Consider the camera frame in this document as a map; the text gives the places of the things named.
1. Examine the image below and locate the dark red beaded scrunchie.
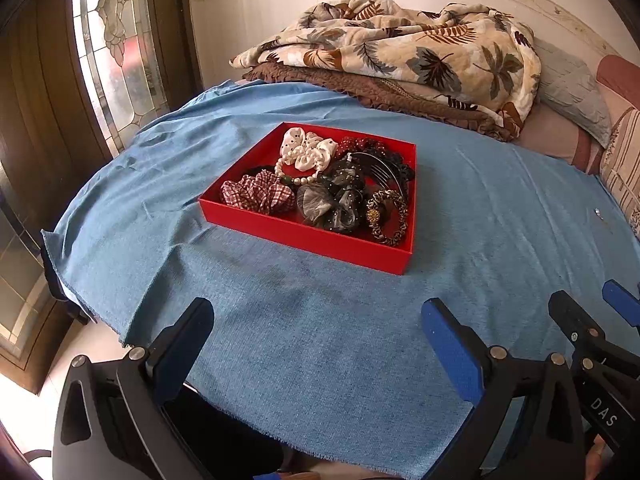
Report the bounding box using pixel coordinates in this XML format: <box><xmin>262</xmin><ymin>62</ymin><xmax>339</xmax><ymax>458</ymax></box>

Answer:
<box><xmin>334</xmin><ymin>136</ymin><xmax>388</xmax><ymax>161</ymax></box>

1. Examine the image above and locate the wooden door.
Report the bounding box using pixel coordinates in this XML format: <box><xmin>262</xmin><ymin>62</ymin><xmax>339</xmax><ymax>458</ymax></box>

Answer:
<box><xmin>0</xmin><ymin>0</ymin><xmax>201</xmax><ymax>396</ymax></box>

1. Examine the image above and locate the white dotted scrunchie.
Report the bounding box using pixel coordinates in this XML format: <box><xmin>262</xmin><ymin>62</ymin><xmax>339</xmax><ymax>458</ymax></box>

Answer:
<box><xmin>280</xmin><ymin>128</ymin><xmax>341</xmax><ymax>171</ymax></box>

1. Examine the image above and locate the grey pillow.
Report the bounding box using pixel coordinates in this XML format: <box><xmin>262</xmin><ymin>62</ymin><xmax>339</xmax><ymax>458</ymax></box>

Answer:
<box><xmin>532</xmin><ymin>35</ymin><xmax>613</xmax><ymax>148</ymax></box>

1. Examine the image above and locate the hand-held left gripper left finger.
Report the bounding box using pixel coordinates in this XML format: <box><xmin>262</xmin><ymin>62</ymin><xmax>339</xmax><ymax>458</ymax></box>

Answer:
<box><xmin>52</xmin><ymin>296</ymin><xmax>216</xmax><ymax>480</ymax></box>

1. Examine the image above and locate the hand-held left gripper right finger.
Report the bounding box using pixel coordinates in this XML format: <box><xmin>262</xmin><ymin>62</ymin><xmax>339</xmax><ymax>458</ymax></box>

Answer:
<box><xmin>421</xmin><ymin>297</ymin><xmax>586</xmax><ymax>480</ymax></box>

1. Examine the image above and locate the black hair comb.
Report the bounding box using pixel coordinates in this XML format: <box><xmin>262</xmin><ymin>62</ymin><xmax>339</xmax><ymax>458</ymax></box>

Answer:
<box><xmin>350</xmin><ymin>150</ymin><xmax>416</xmax><ymax>196</ymax></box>

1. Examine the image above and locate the leaf print blanket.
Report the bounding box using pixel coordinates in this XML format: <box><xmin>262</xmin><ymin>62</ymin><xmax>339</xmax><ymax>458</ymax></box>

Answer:
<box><xmin>230</xmin><ymin>0</ymin><xmax>543</xmax><ymax>133</ymax></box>

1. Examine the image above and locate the striped floral cushion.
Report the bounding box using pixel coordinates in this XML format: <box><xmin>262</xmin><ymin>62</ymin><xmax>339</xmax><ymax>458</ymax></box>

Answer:
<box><xmin>597</xmin><ymin>107</ymin><xmax>640</xmax><ymax>238</ymax></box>

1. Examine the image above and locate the blue cloth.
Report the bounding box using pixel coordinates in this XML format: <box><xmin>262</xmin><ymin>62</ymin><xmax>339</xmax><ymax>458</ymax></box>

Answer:
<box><xmin>41</xmin><ymin>79</ymin><xmax>640</xmax><ymax>478</ymax></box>

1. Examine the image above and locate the brown ruffled blanket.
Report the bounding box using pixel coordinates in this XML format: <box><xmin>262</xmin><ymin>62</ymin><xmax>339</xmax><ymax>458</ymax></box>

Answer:
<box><xmin>242</xmin><ymin>62</ymin><xmax>521</xmax><ymax>143</ymax></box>

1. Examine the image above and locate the black dotted mesh scrunchie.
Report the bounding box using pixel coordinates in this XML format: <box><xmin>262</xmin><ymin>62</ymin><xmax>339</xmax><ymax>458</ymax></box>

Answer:
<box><xmin>320</xmin><ymin>160</ymin><xmax>369</xmax><ymax>234</ymax></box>

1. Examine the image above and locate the red checked scrunchie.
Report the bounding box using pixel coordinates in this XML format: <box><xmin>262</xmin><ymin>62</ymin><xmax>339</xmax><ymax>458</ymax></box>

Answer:
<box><xmin>221</xmin><ymin>170</ymin><xmax>297</xmax><ymax>215</ymax></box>

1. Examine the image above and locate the striped pink pillow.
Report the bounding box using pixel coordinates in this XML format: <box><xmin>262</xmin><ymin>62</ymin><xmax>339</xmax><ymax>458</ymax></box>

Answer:
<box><xmin>515</xmin><ymin>55</ymin><xmax>640</xmax><ymax>176</ymax></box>

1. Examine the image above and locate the leopard print hair tie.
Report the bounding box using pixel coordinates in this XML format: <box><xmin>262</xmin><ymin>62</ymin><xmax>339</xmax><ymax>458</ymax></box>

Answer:
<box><xmin>366</xmin><ymin>189</ymin><xmax>410</xmax><ymax>248</ymax></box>

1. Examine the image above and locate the stained glass window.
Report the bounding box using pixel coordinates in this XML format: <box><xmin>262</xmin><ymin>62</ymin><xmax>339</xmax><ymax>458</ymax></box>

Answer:
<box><xmin>72</xmin><ymin>0</ymin><xmax>173</xmax><ymax>156</ymax></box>

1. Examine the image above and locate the red cardboard box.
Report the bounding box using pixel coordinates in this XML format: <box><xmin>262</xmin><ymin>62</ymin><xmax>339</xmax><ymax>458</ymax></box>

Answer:
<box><xmin>198</xmin><ymin>121</ymin><xmax>418</xmax><ymax>276</ymax></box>

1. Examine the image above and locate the grey mesh dotted scrunchie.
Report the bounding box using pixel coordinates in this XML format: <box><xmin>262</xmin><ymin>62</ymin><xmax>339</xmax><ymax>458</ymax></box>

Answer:
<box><xmin>296</xmin><ymin>184</ymin><xmax>336</xmax><ymax>227</ymax></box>

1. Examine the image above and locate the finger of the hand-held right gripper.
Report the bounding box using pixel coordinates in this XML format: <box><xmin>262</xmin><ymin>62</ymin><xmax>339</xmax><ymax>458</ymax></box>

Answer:
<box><xmin>602</xmin><ymin>279</ymin><xmax>640</xmax><ymax>333</ymax></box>
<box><xmin>548</xmin><ymin>290</ymin><xmax>622</xmax><ymax>362</ymax></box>

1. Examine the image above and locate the pearl bead bracelet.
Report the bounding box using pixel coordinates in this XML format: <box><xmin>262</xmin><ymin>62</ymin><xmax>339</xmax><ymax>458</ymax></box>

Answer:
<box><xmin>274</xmin><ymin>152</ymin><xmax>321</xmax><ymax>187</ymax></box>

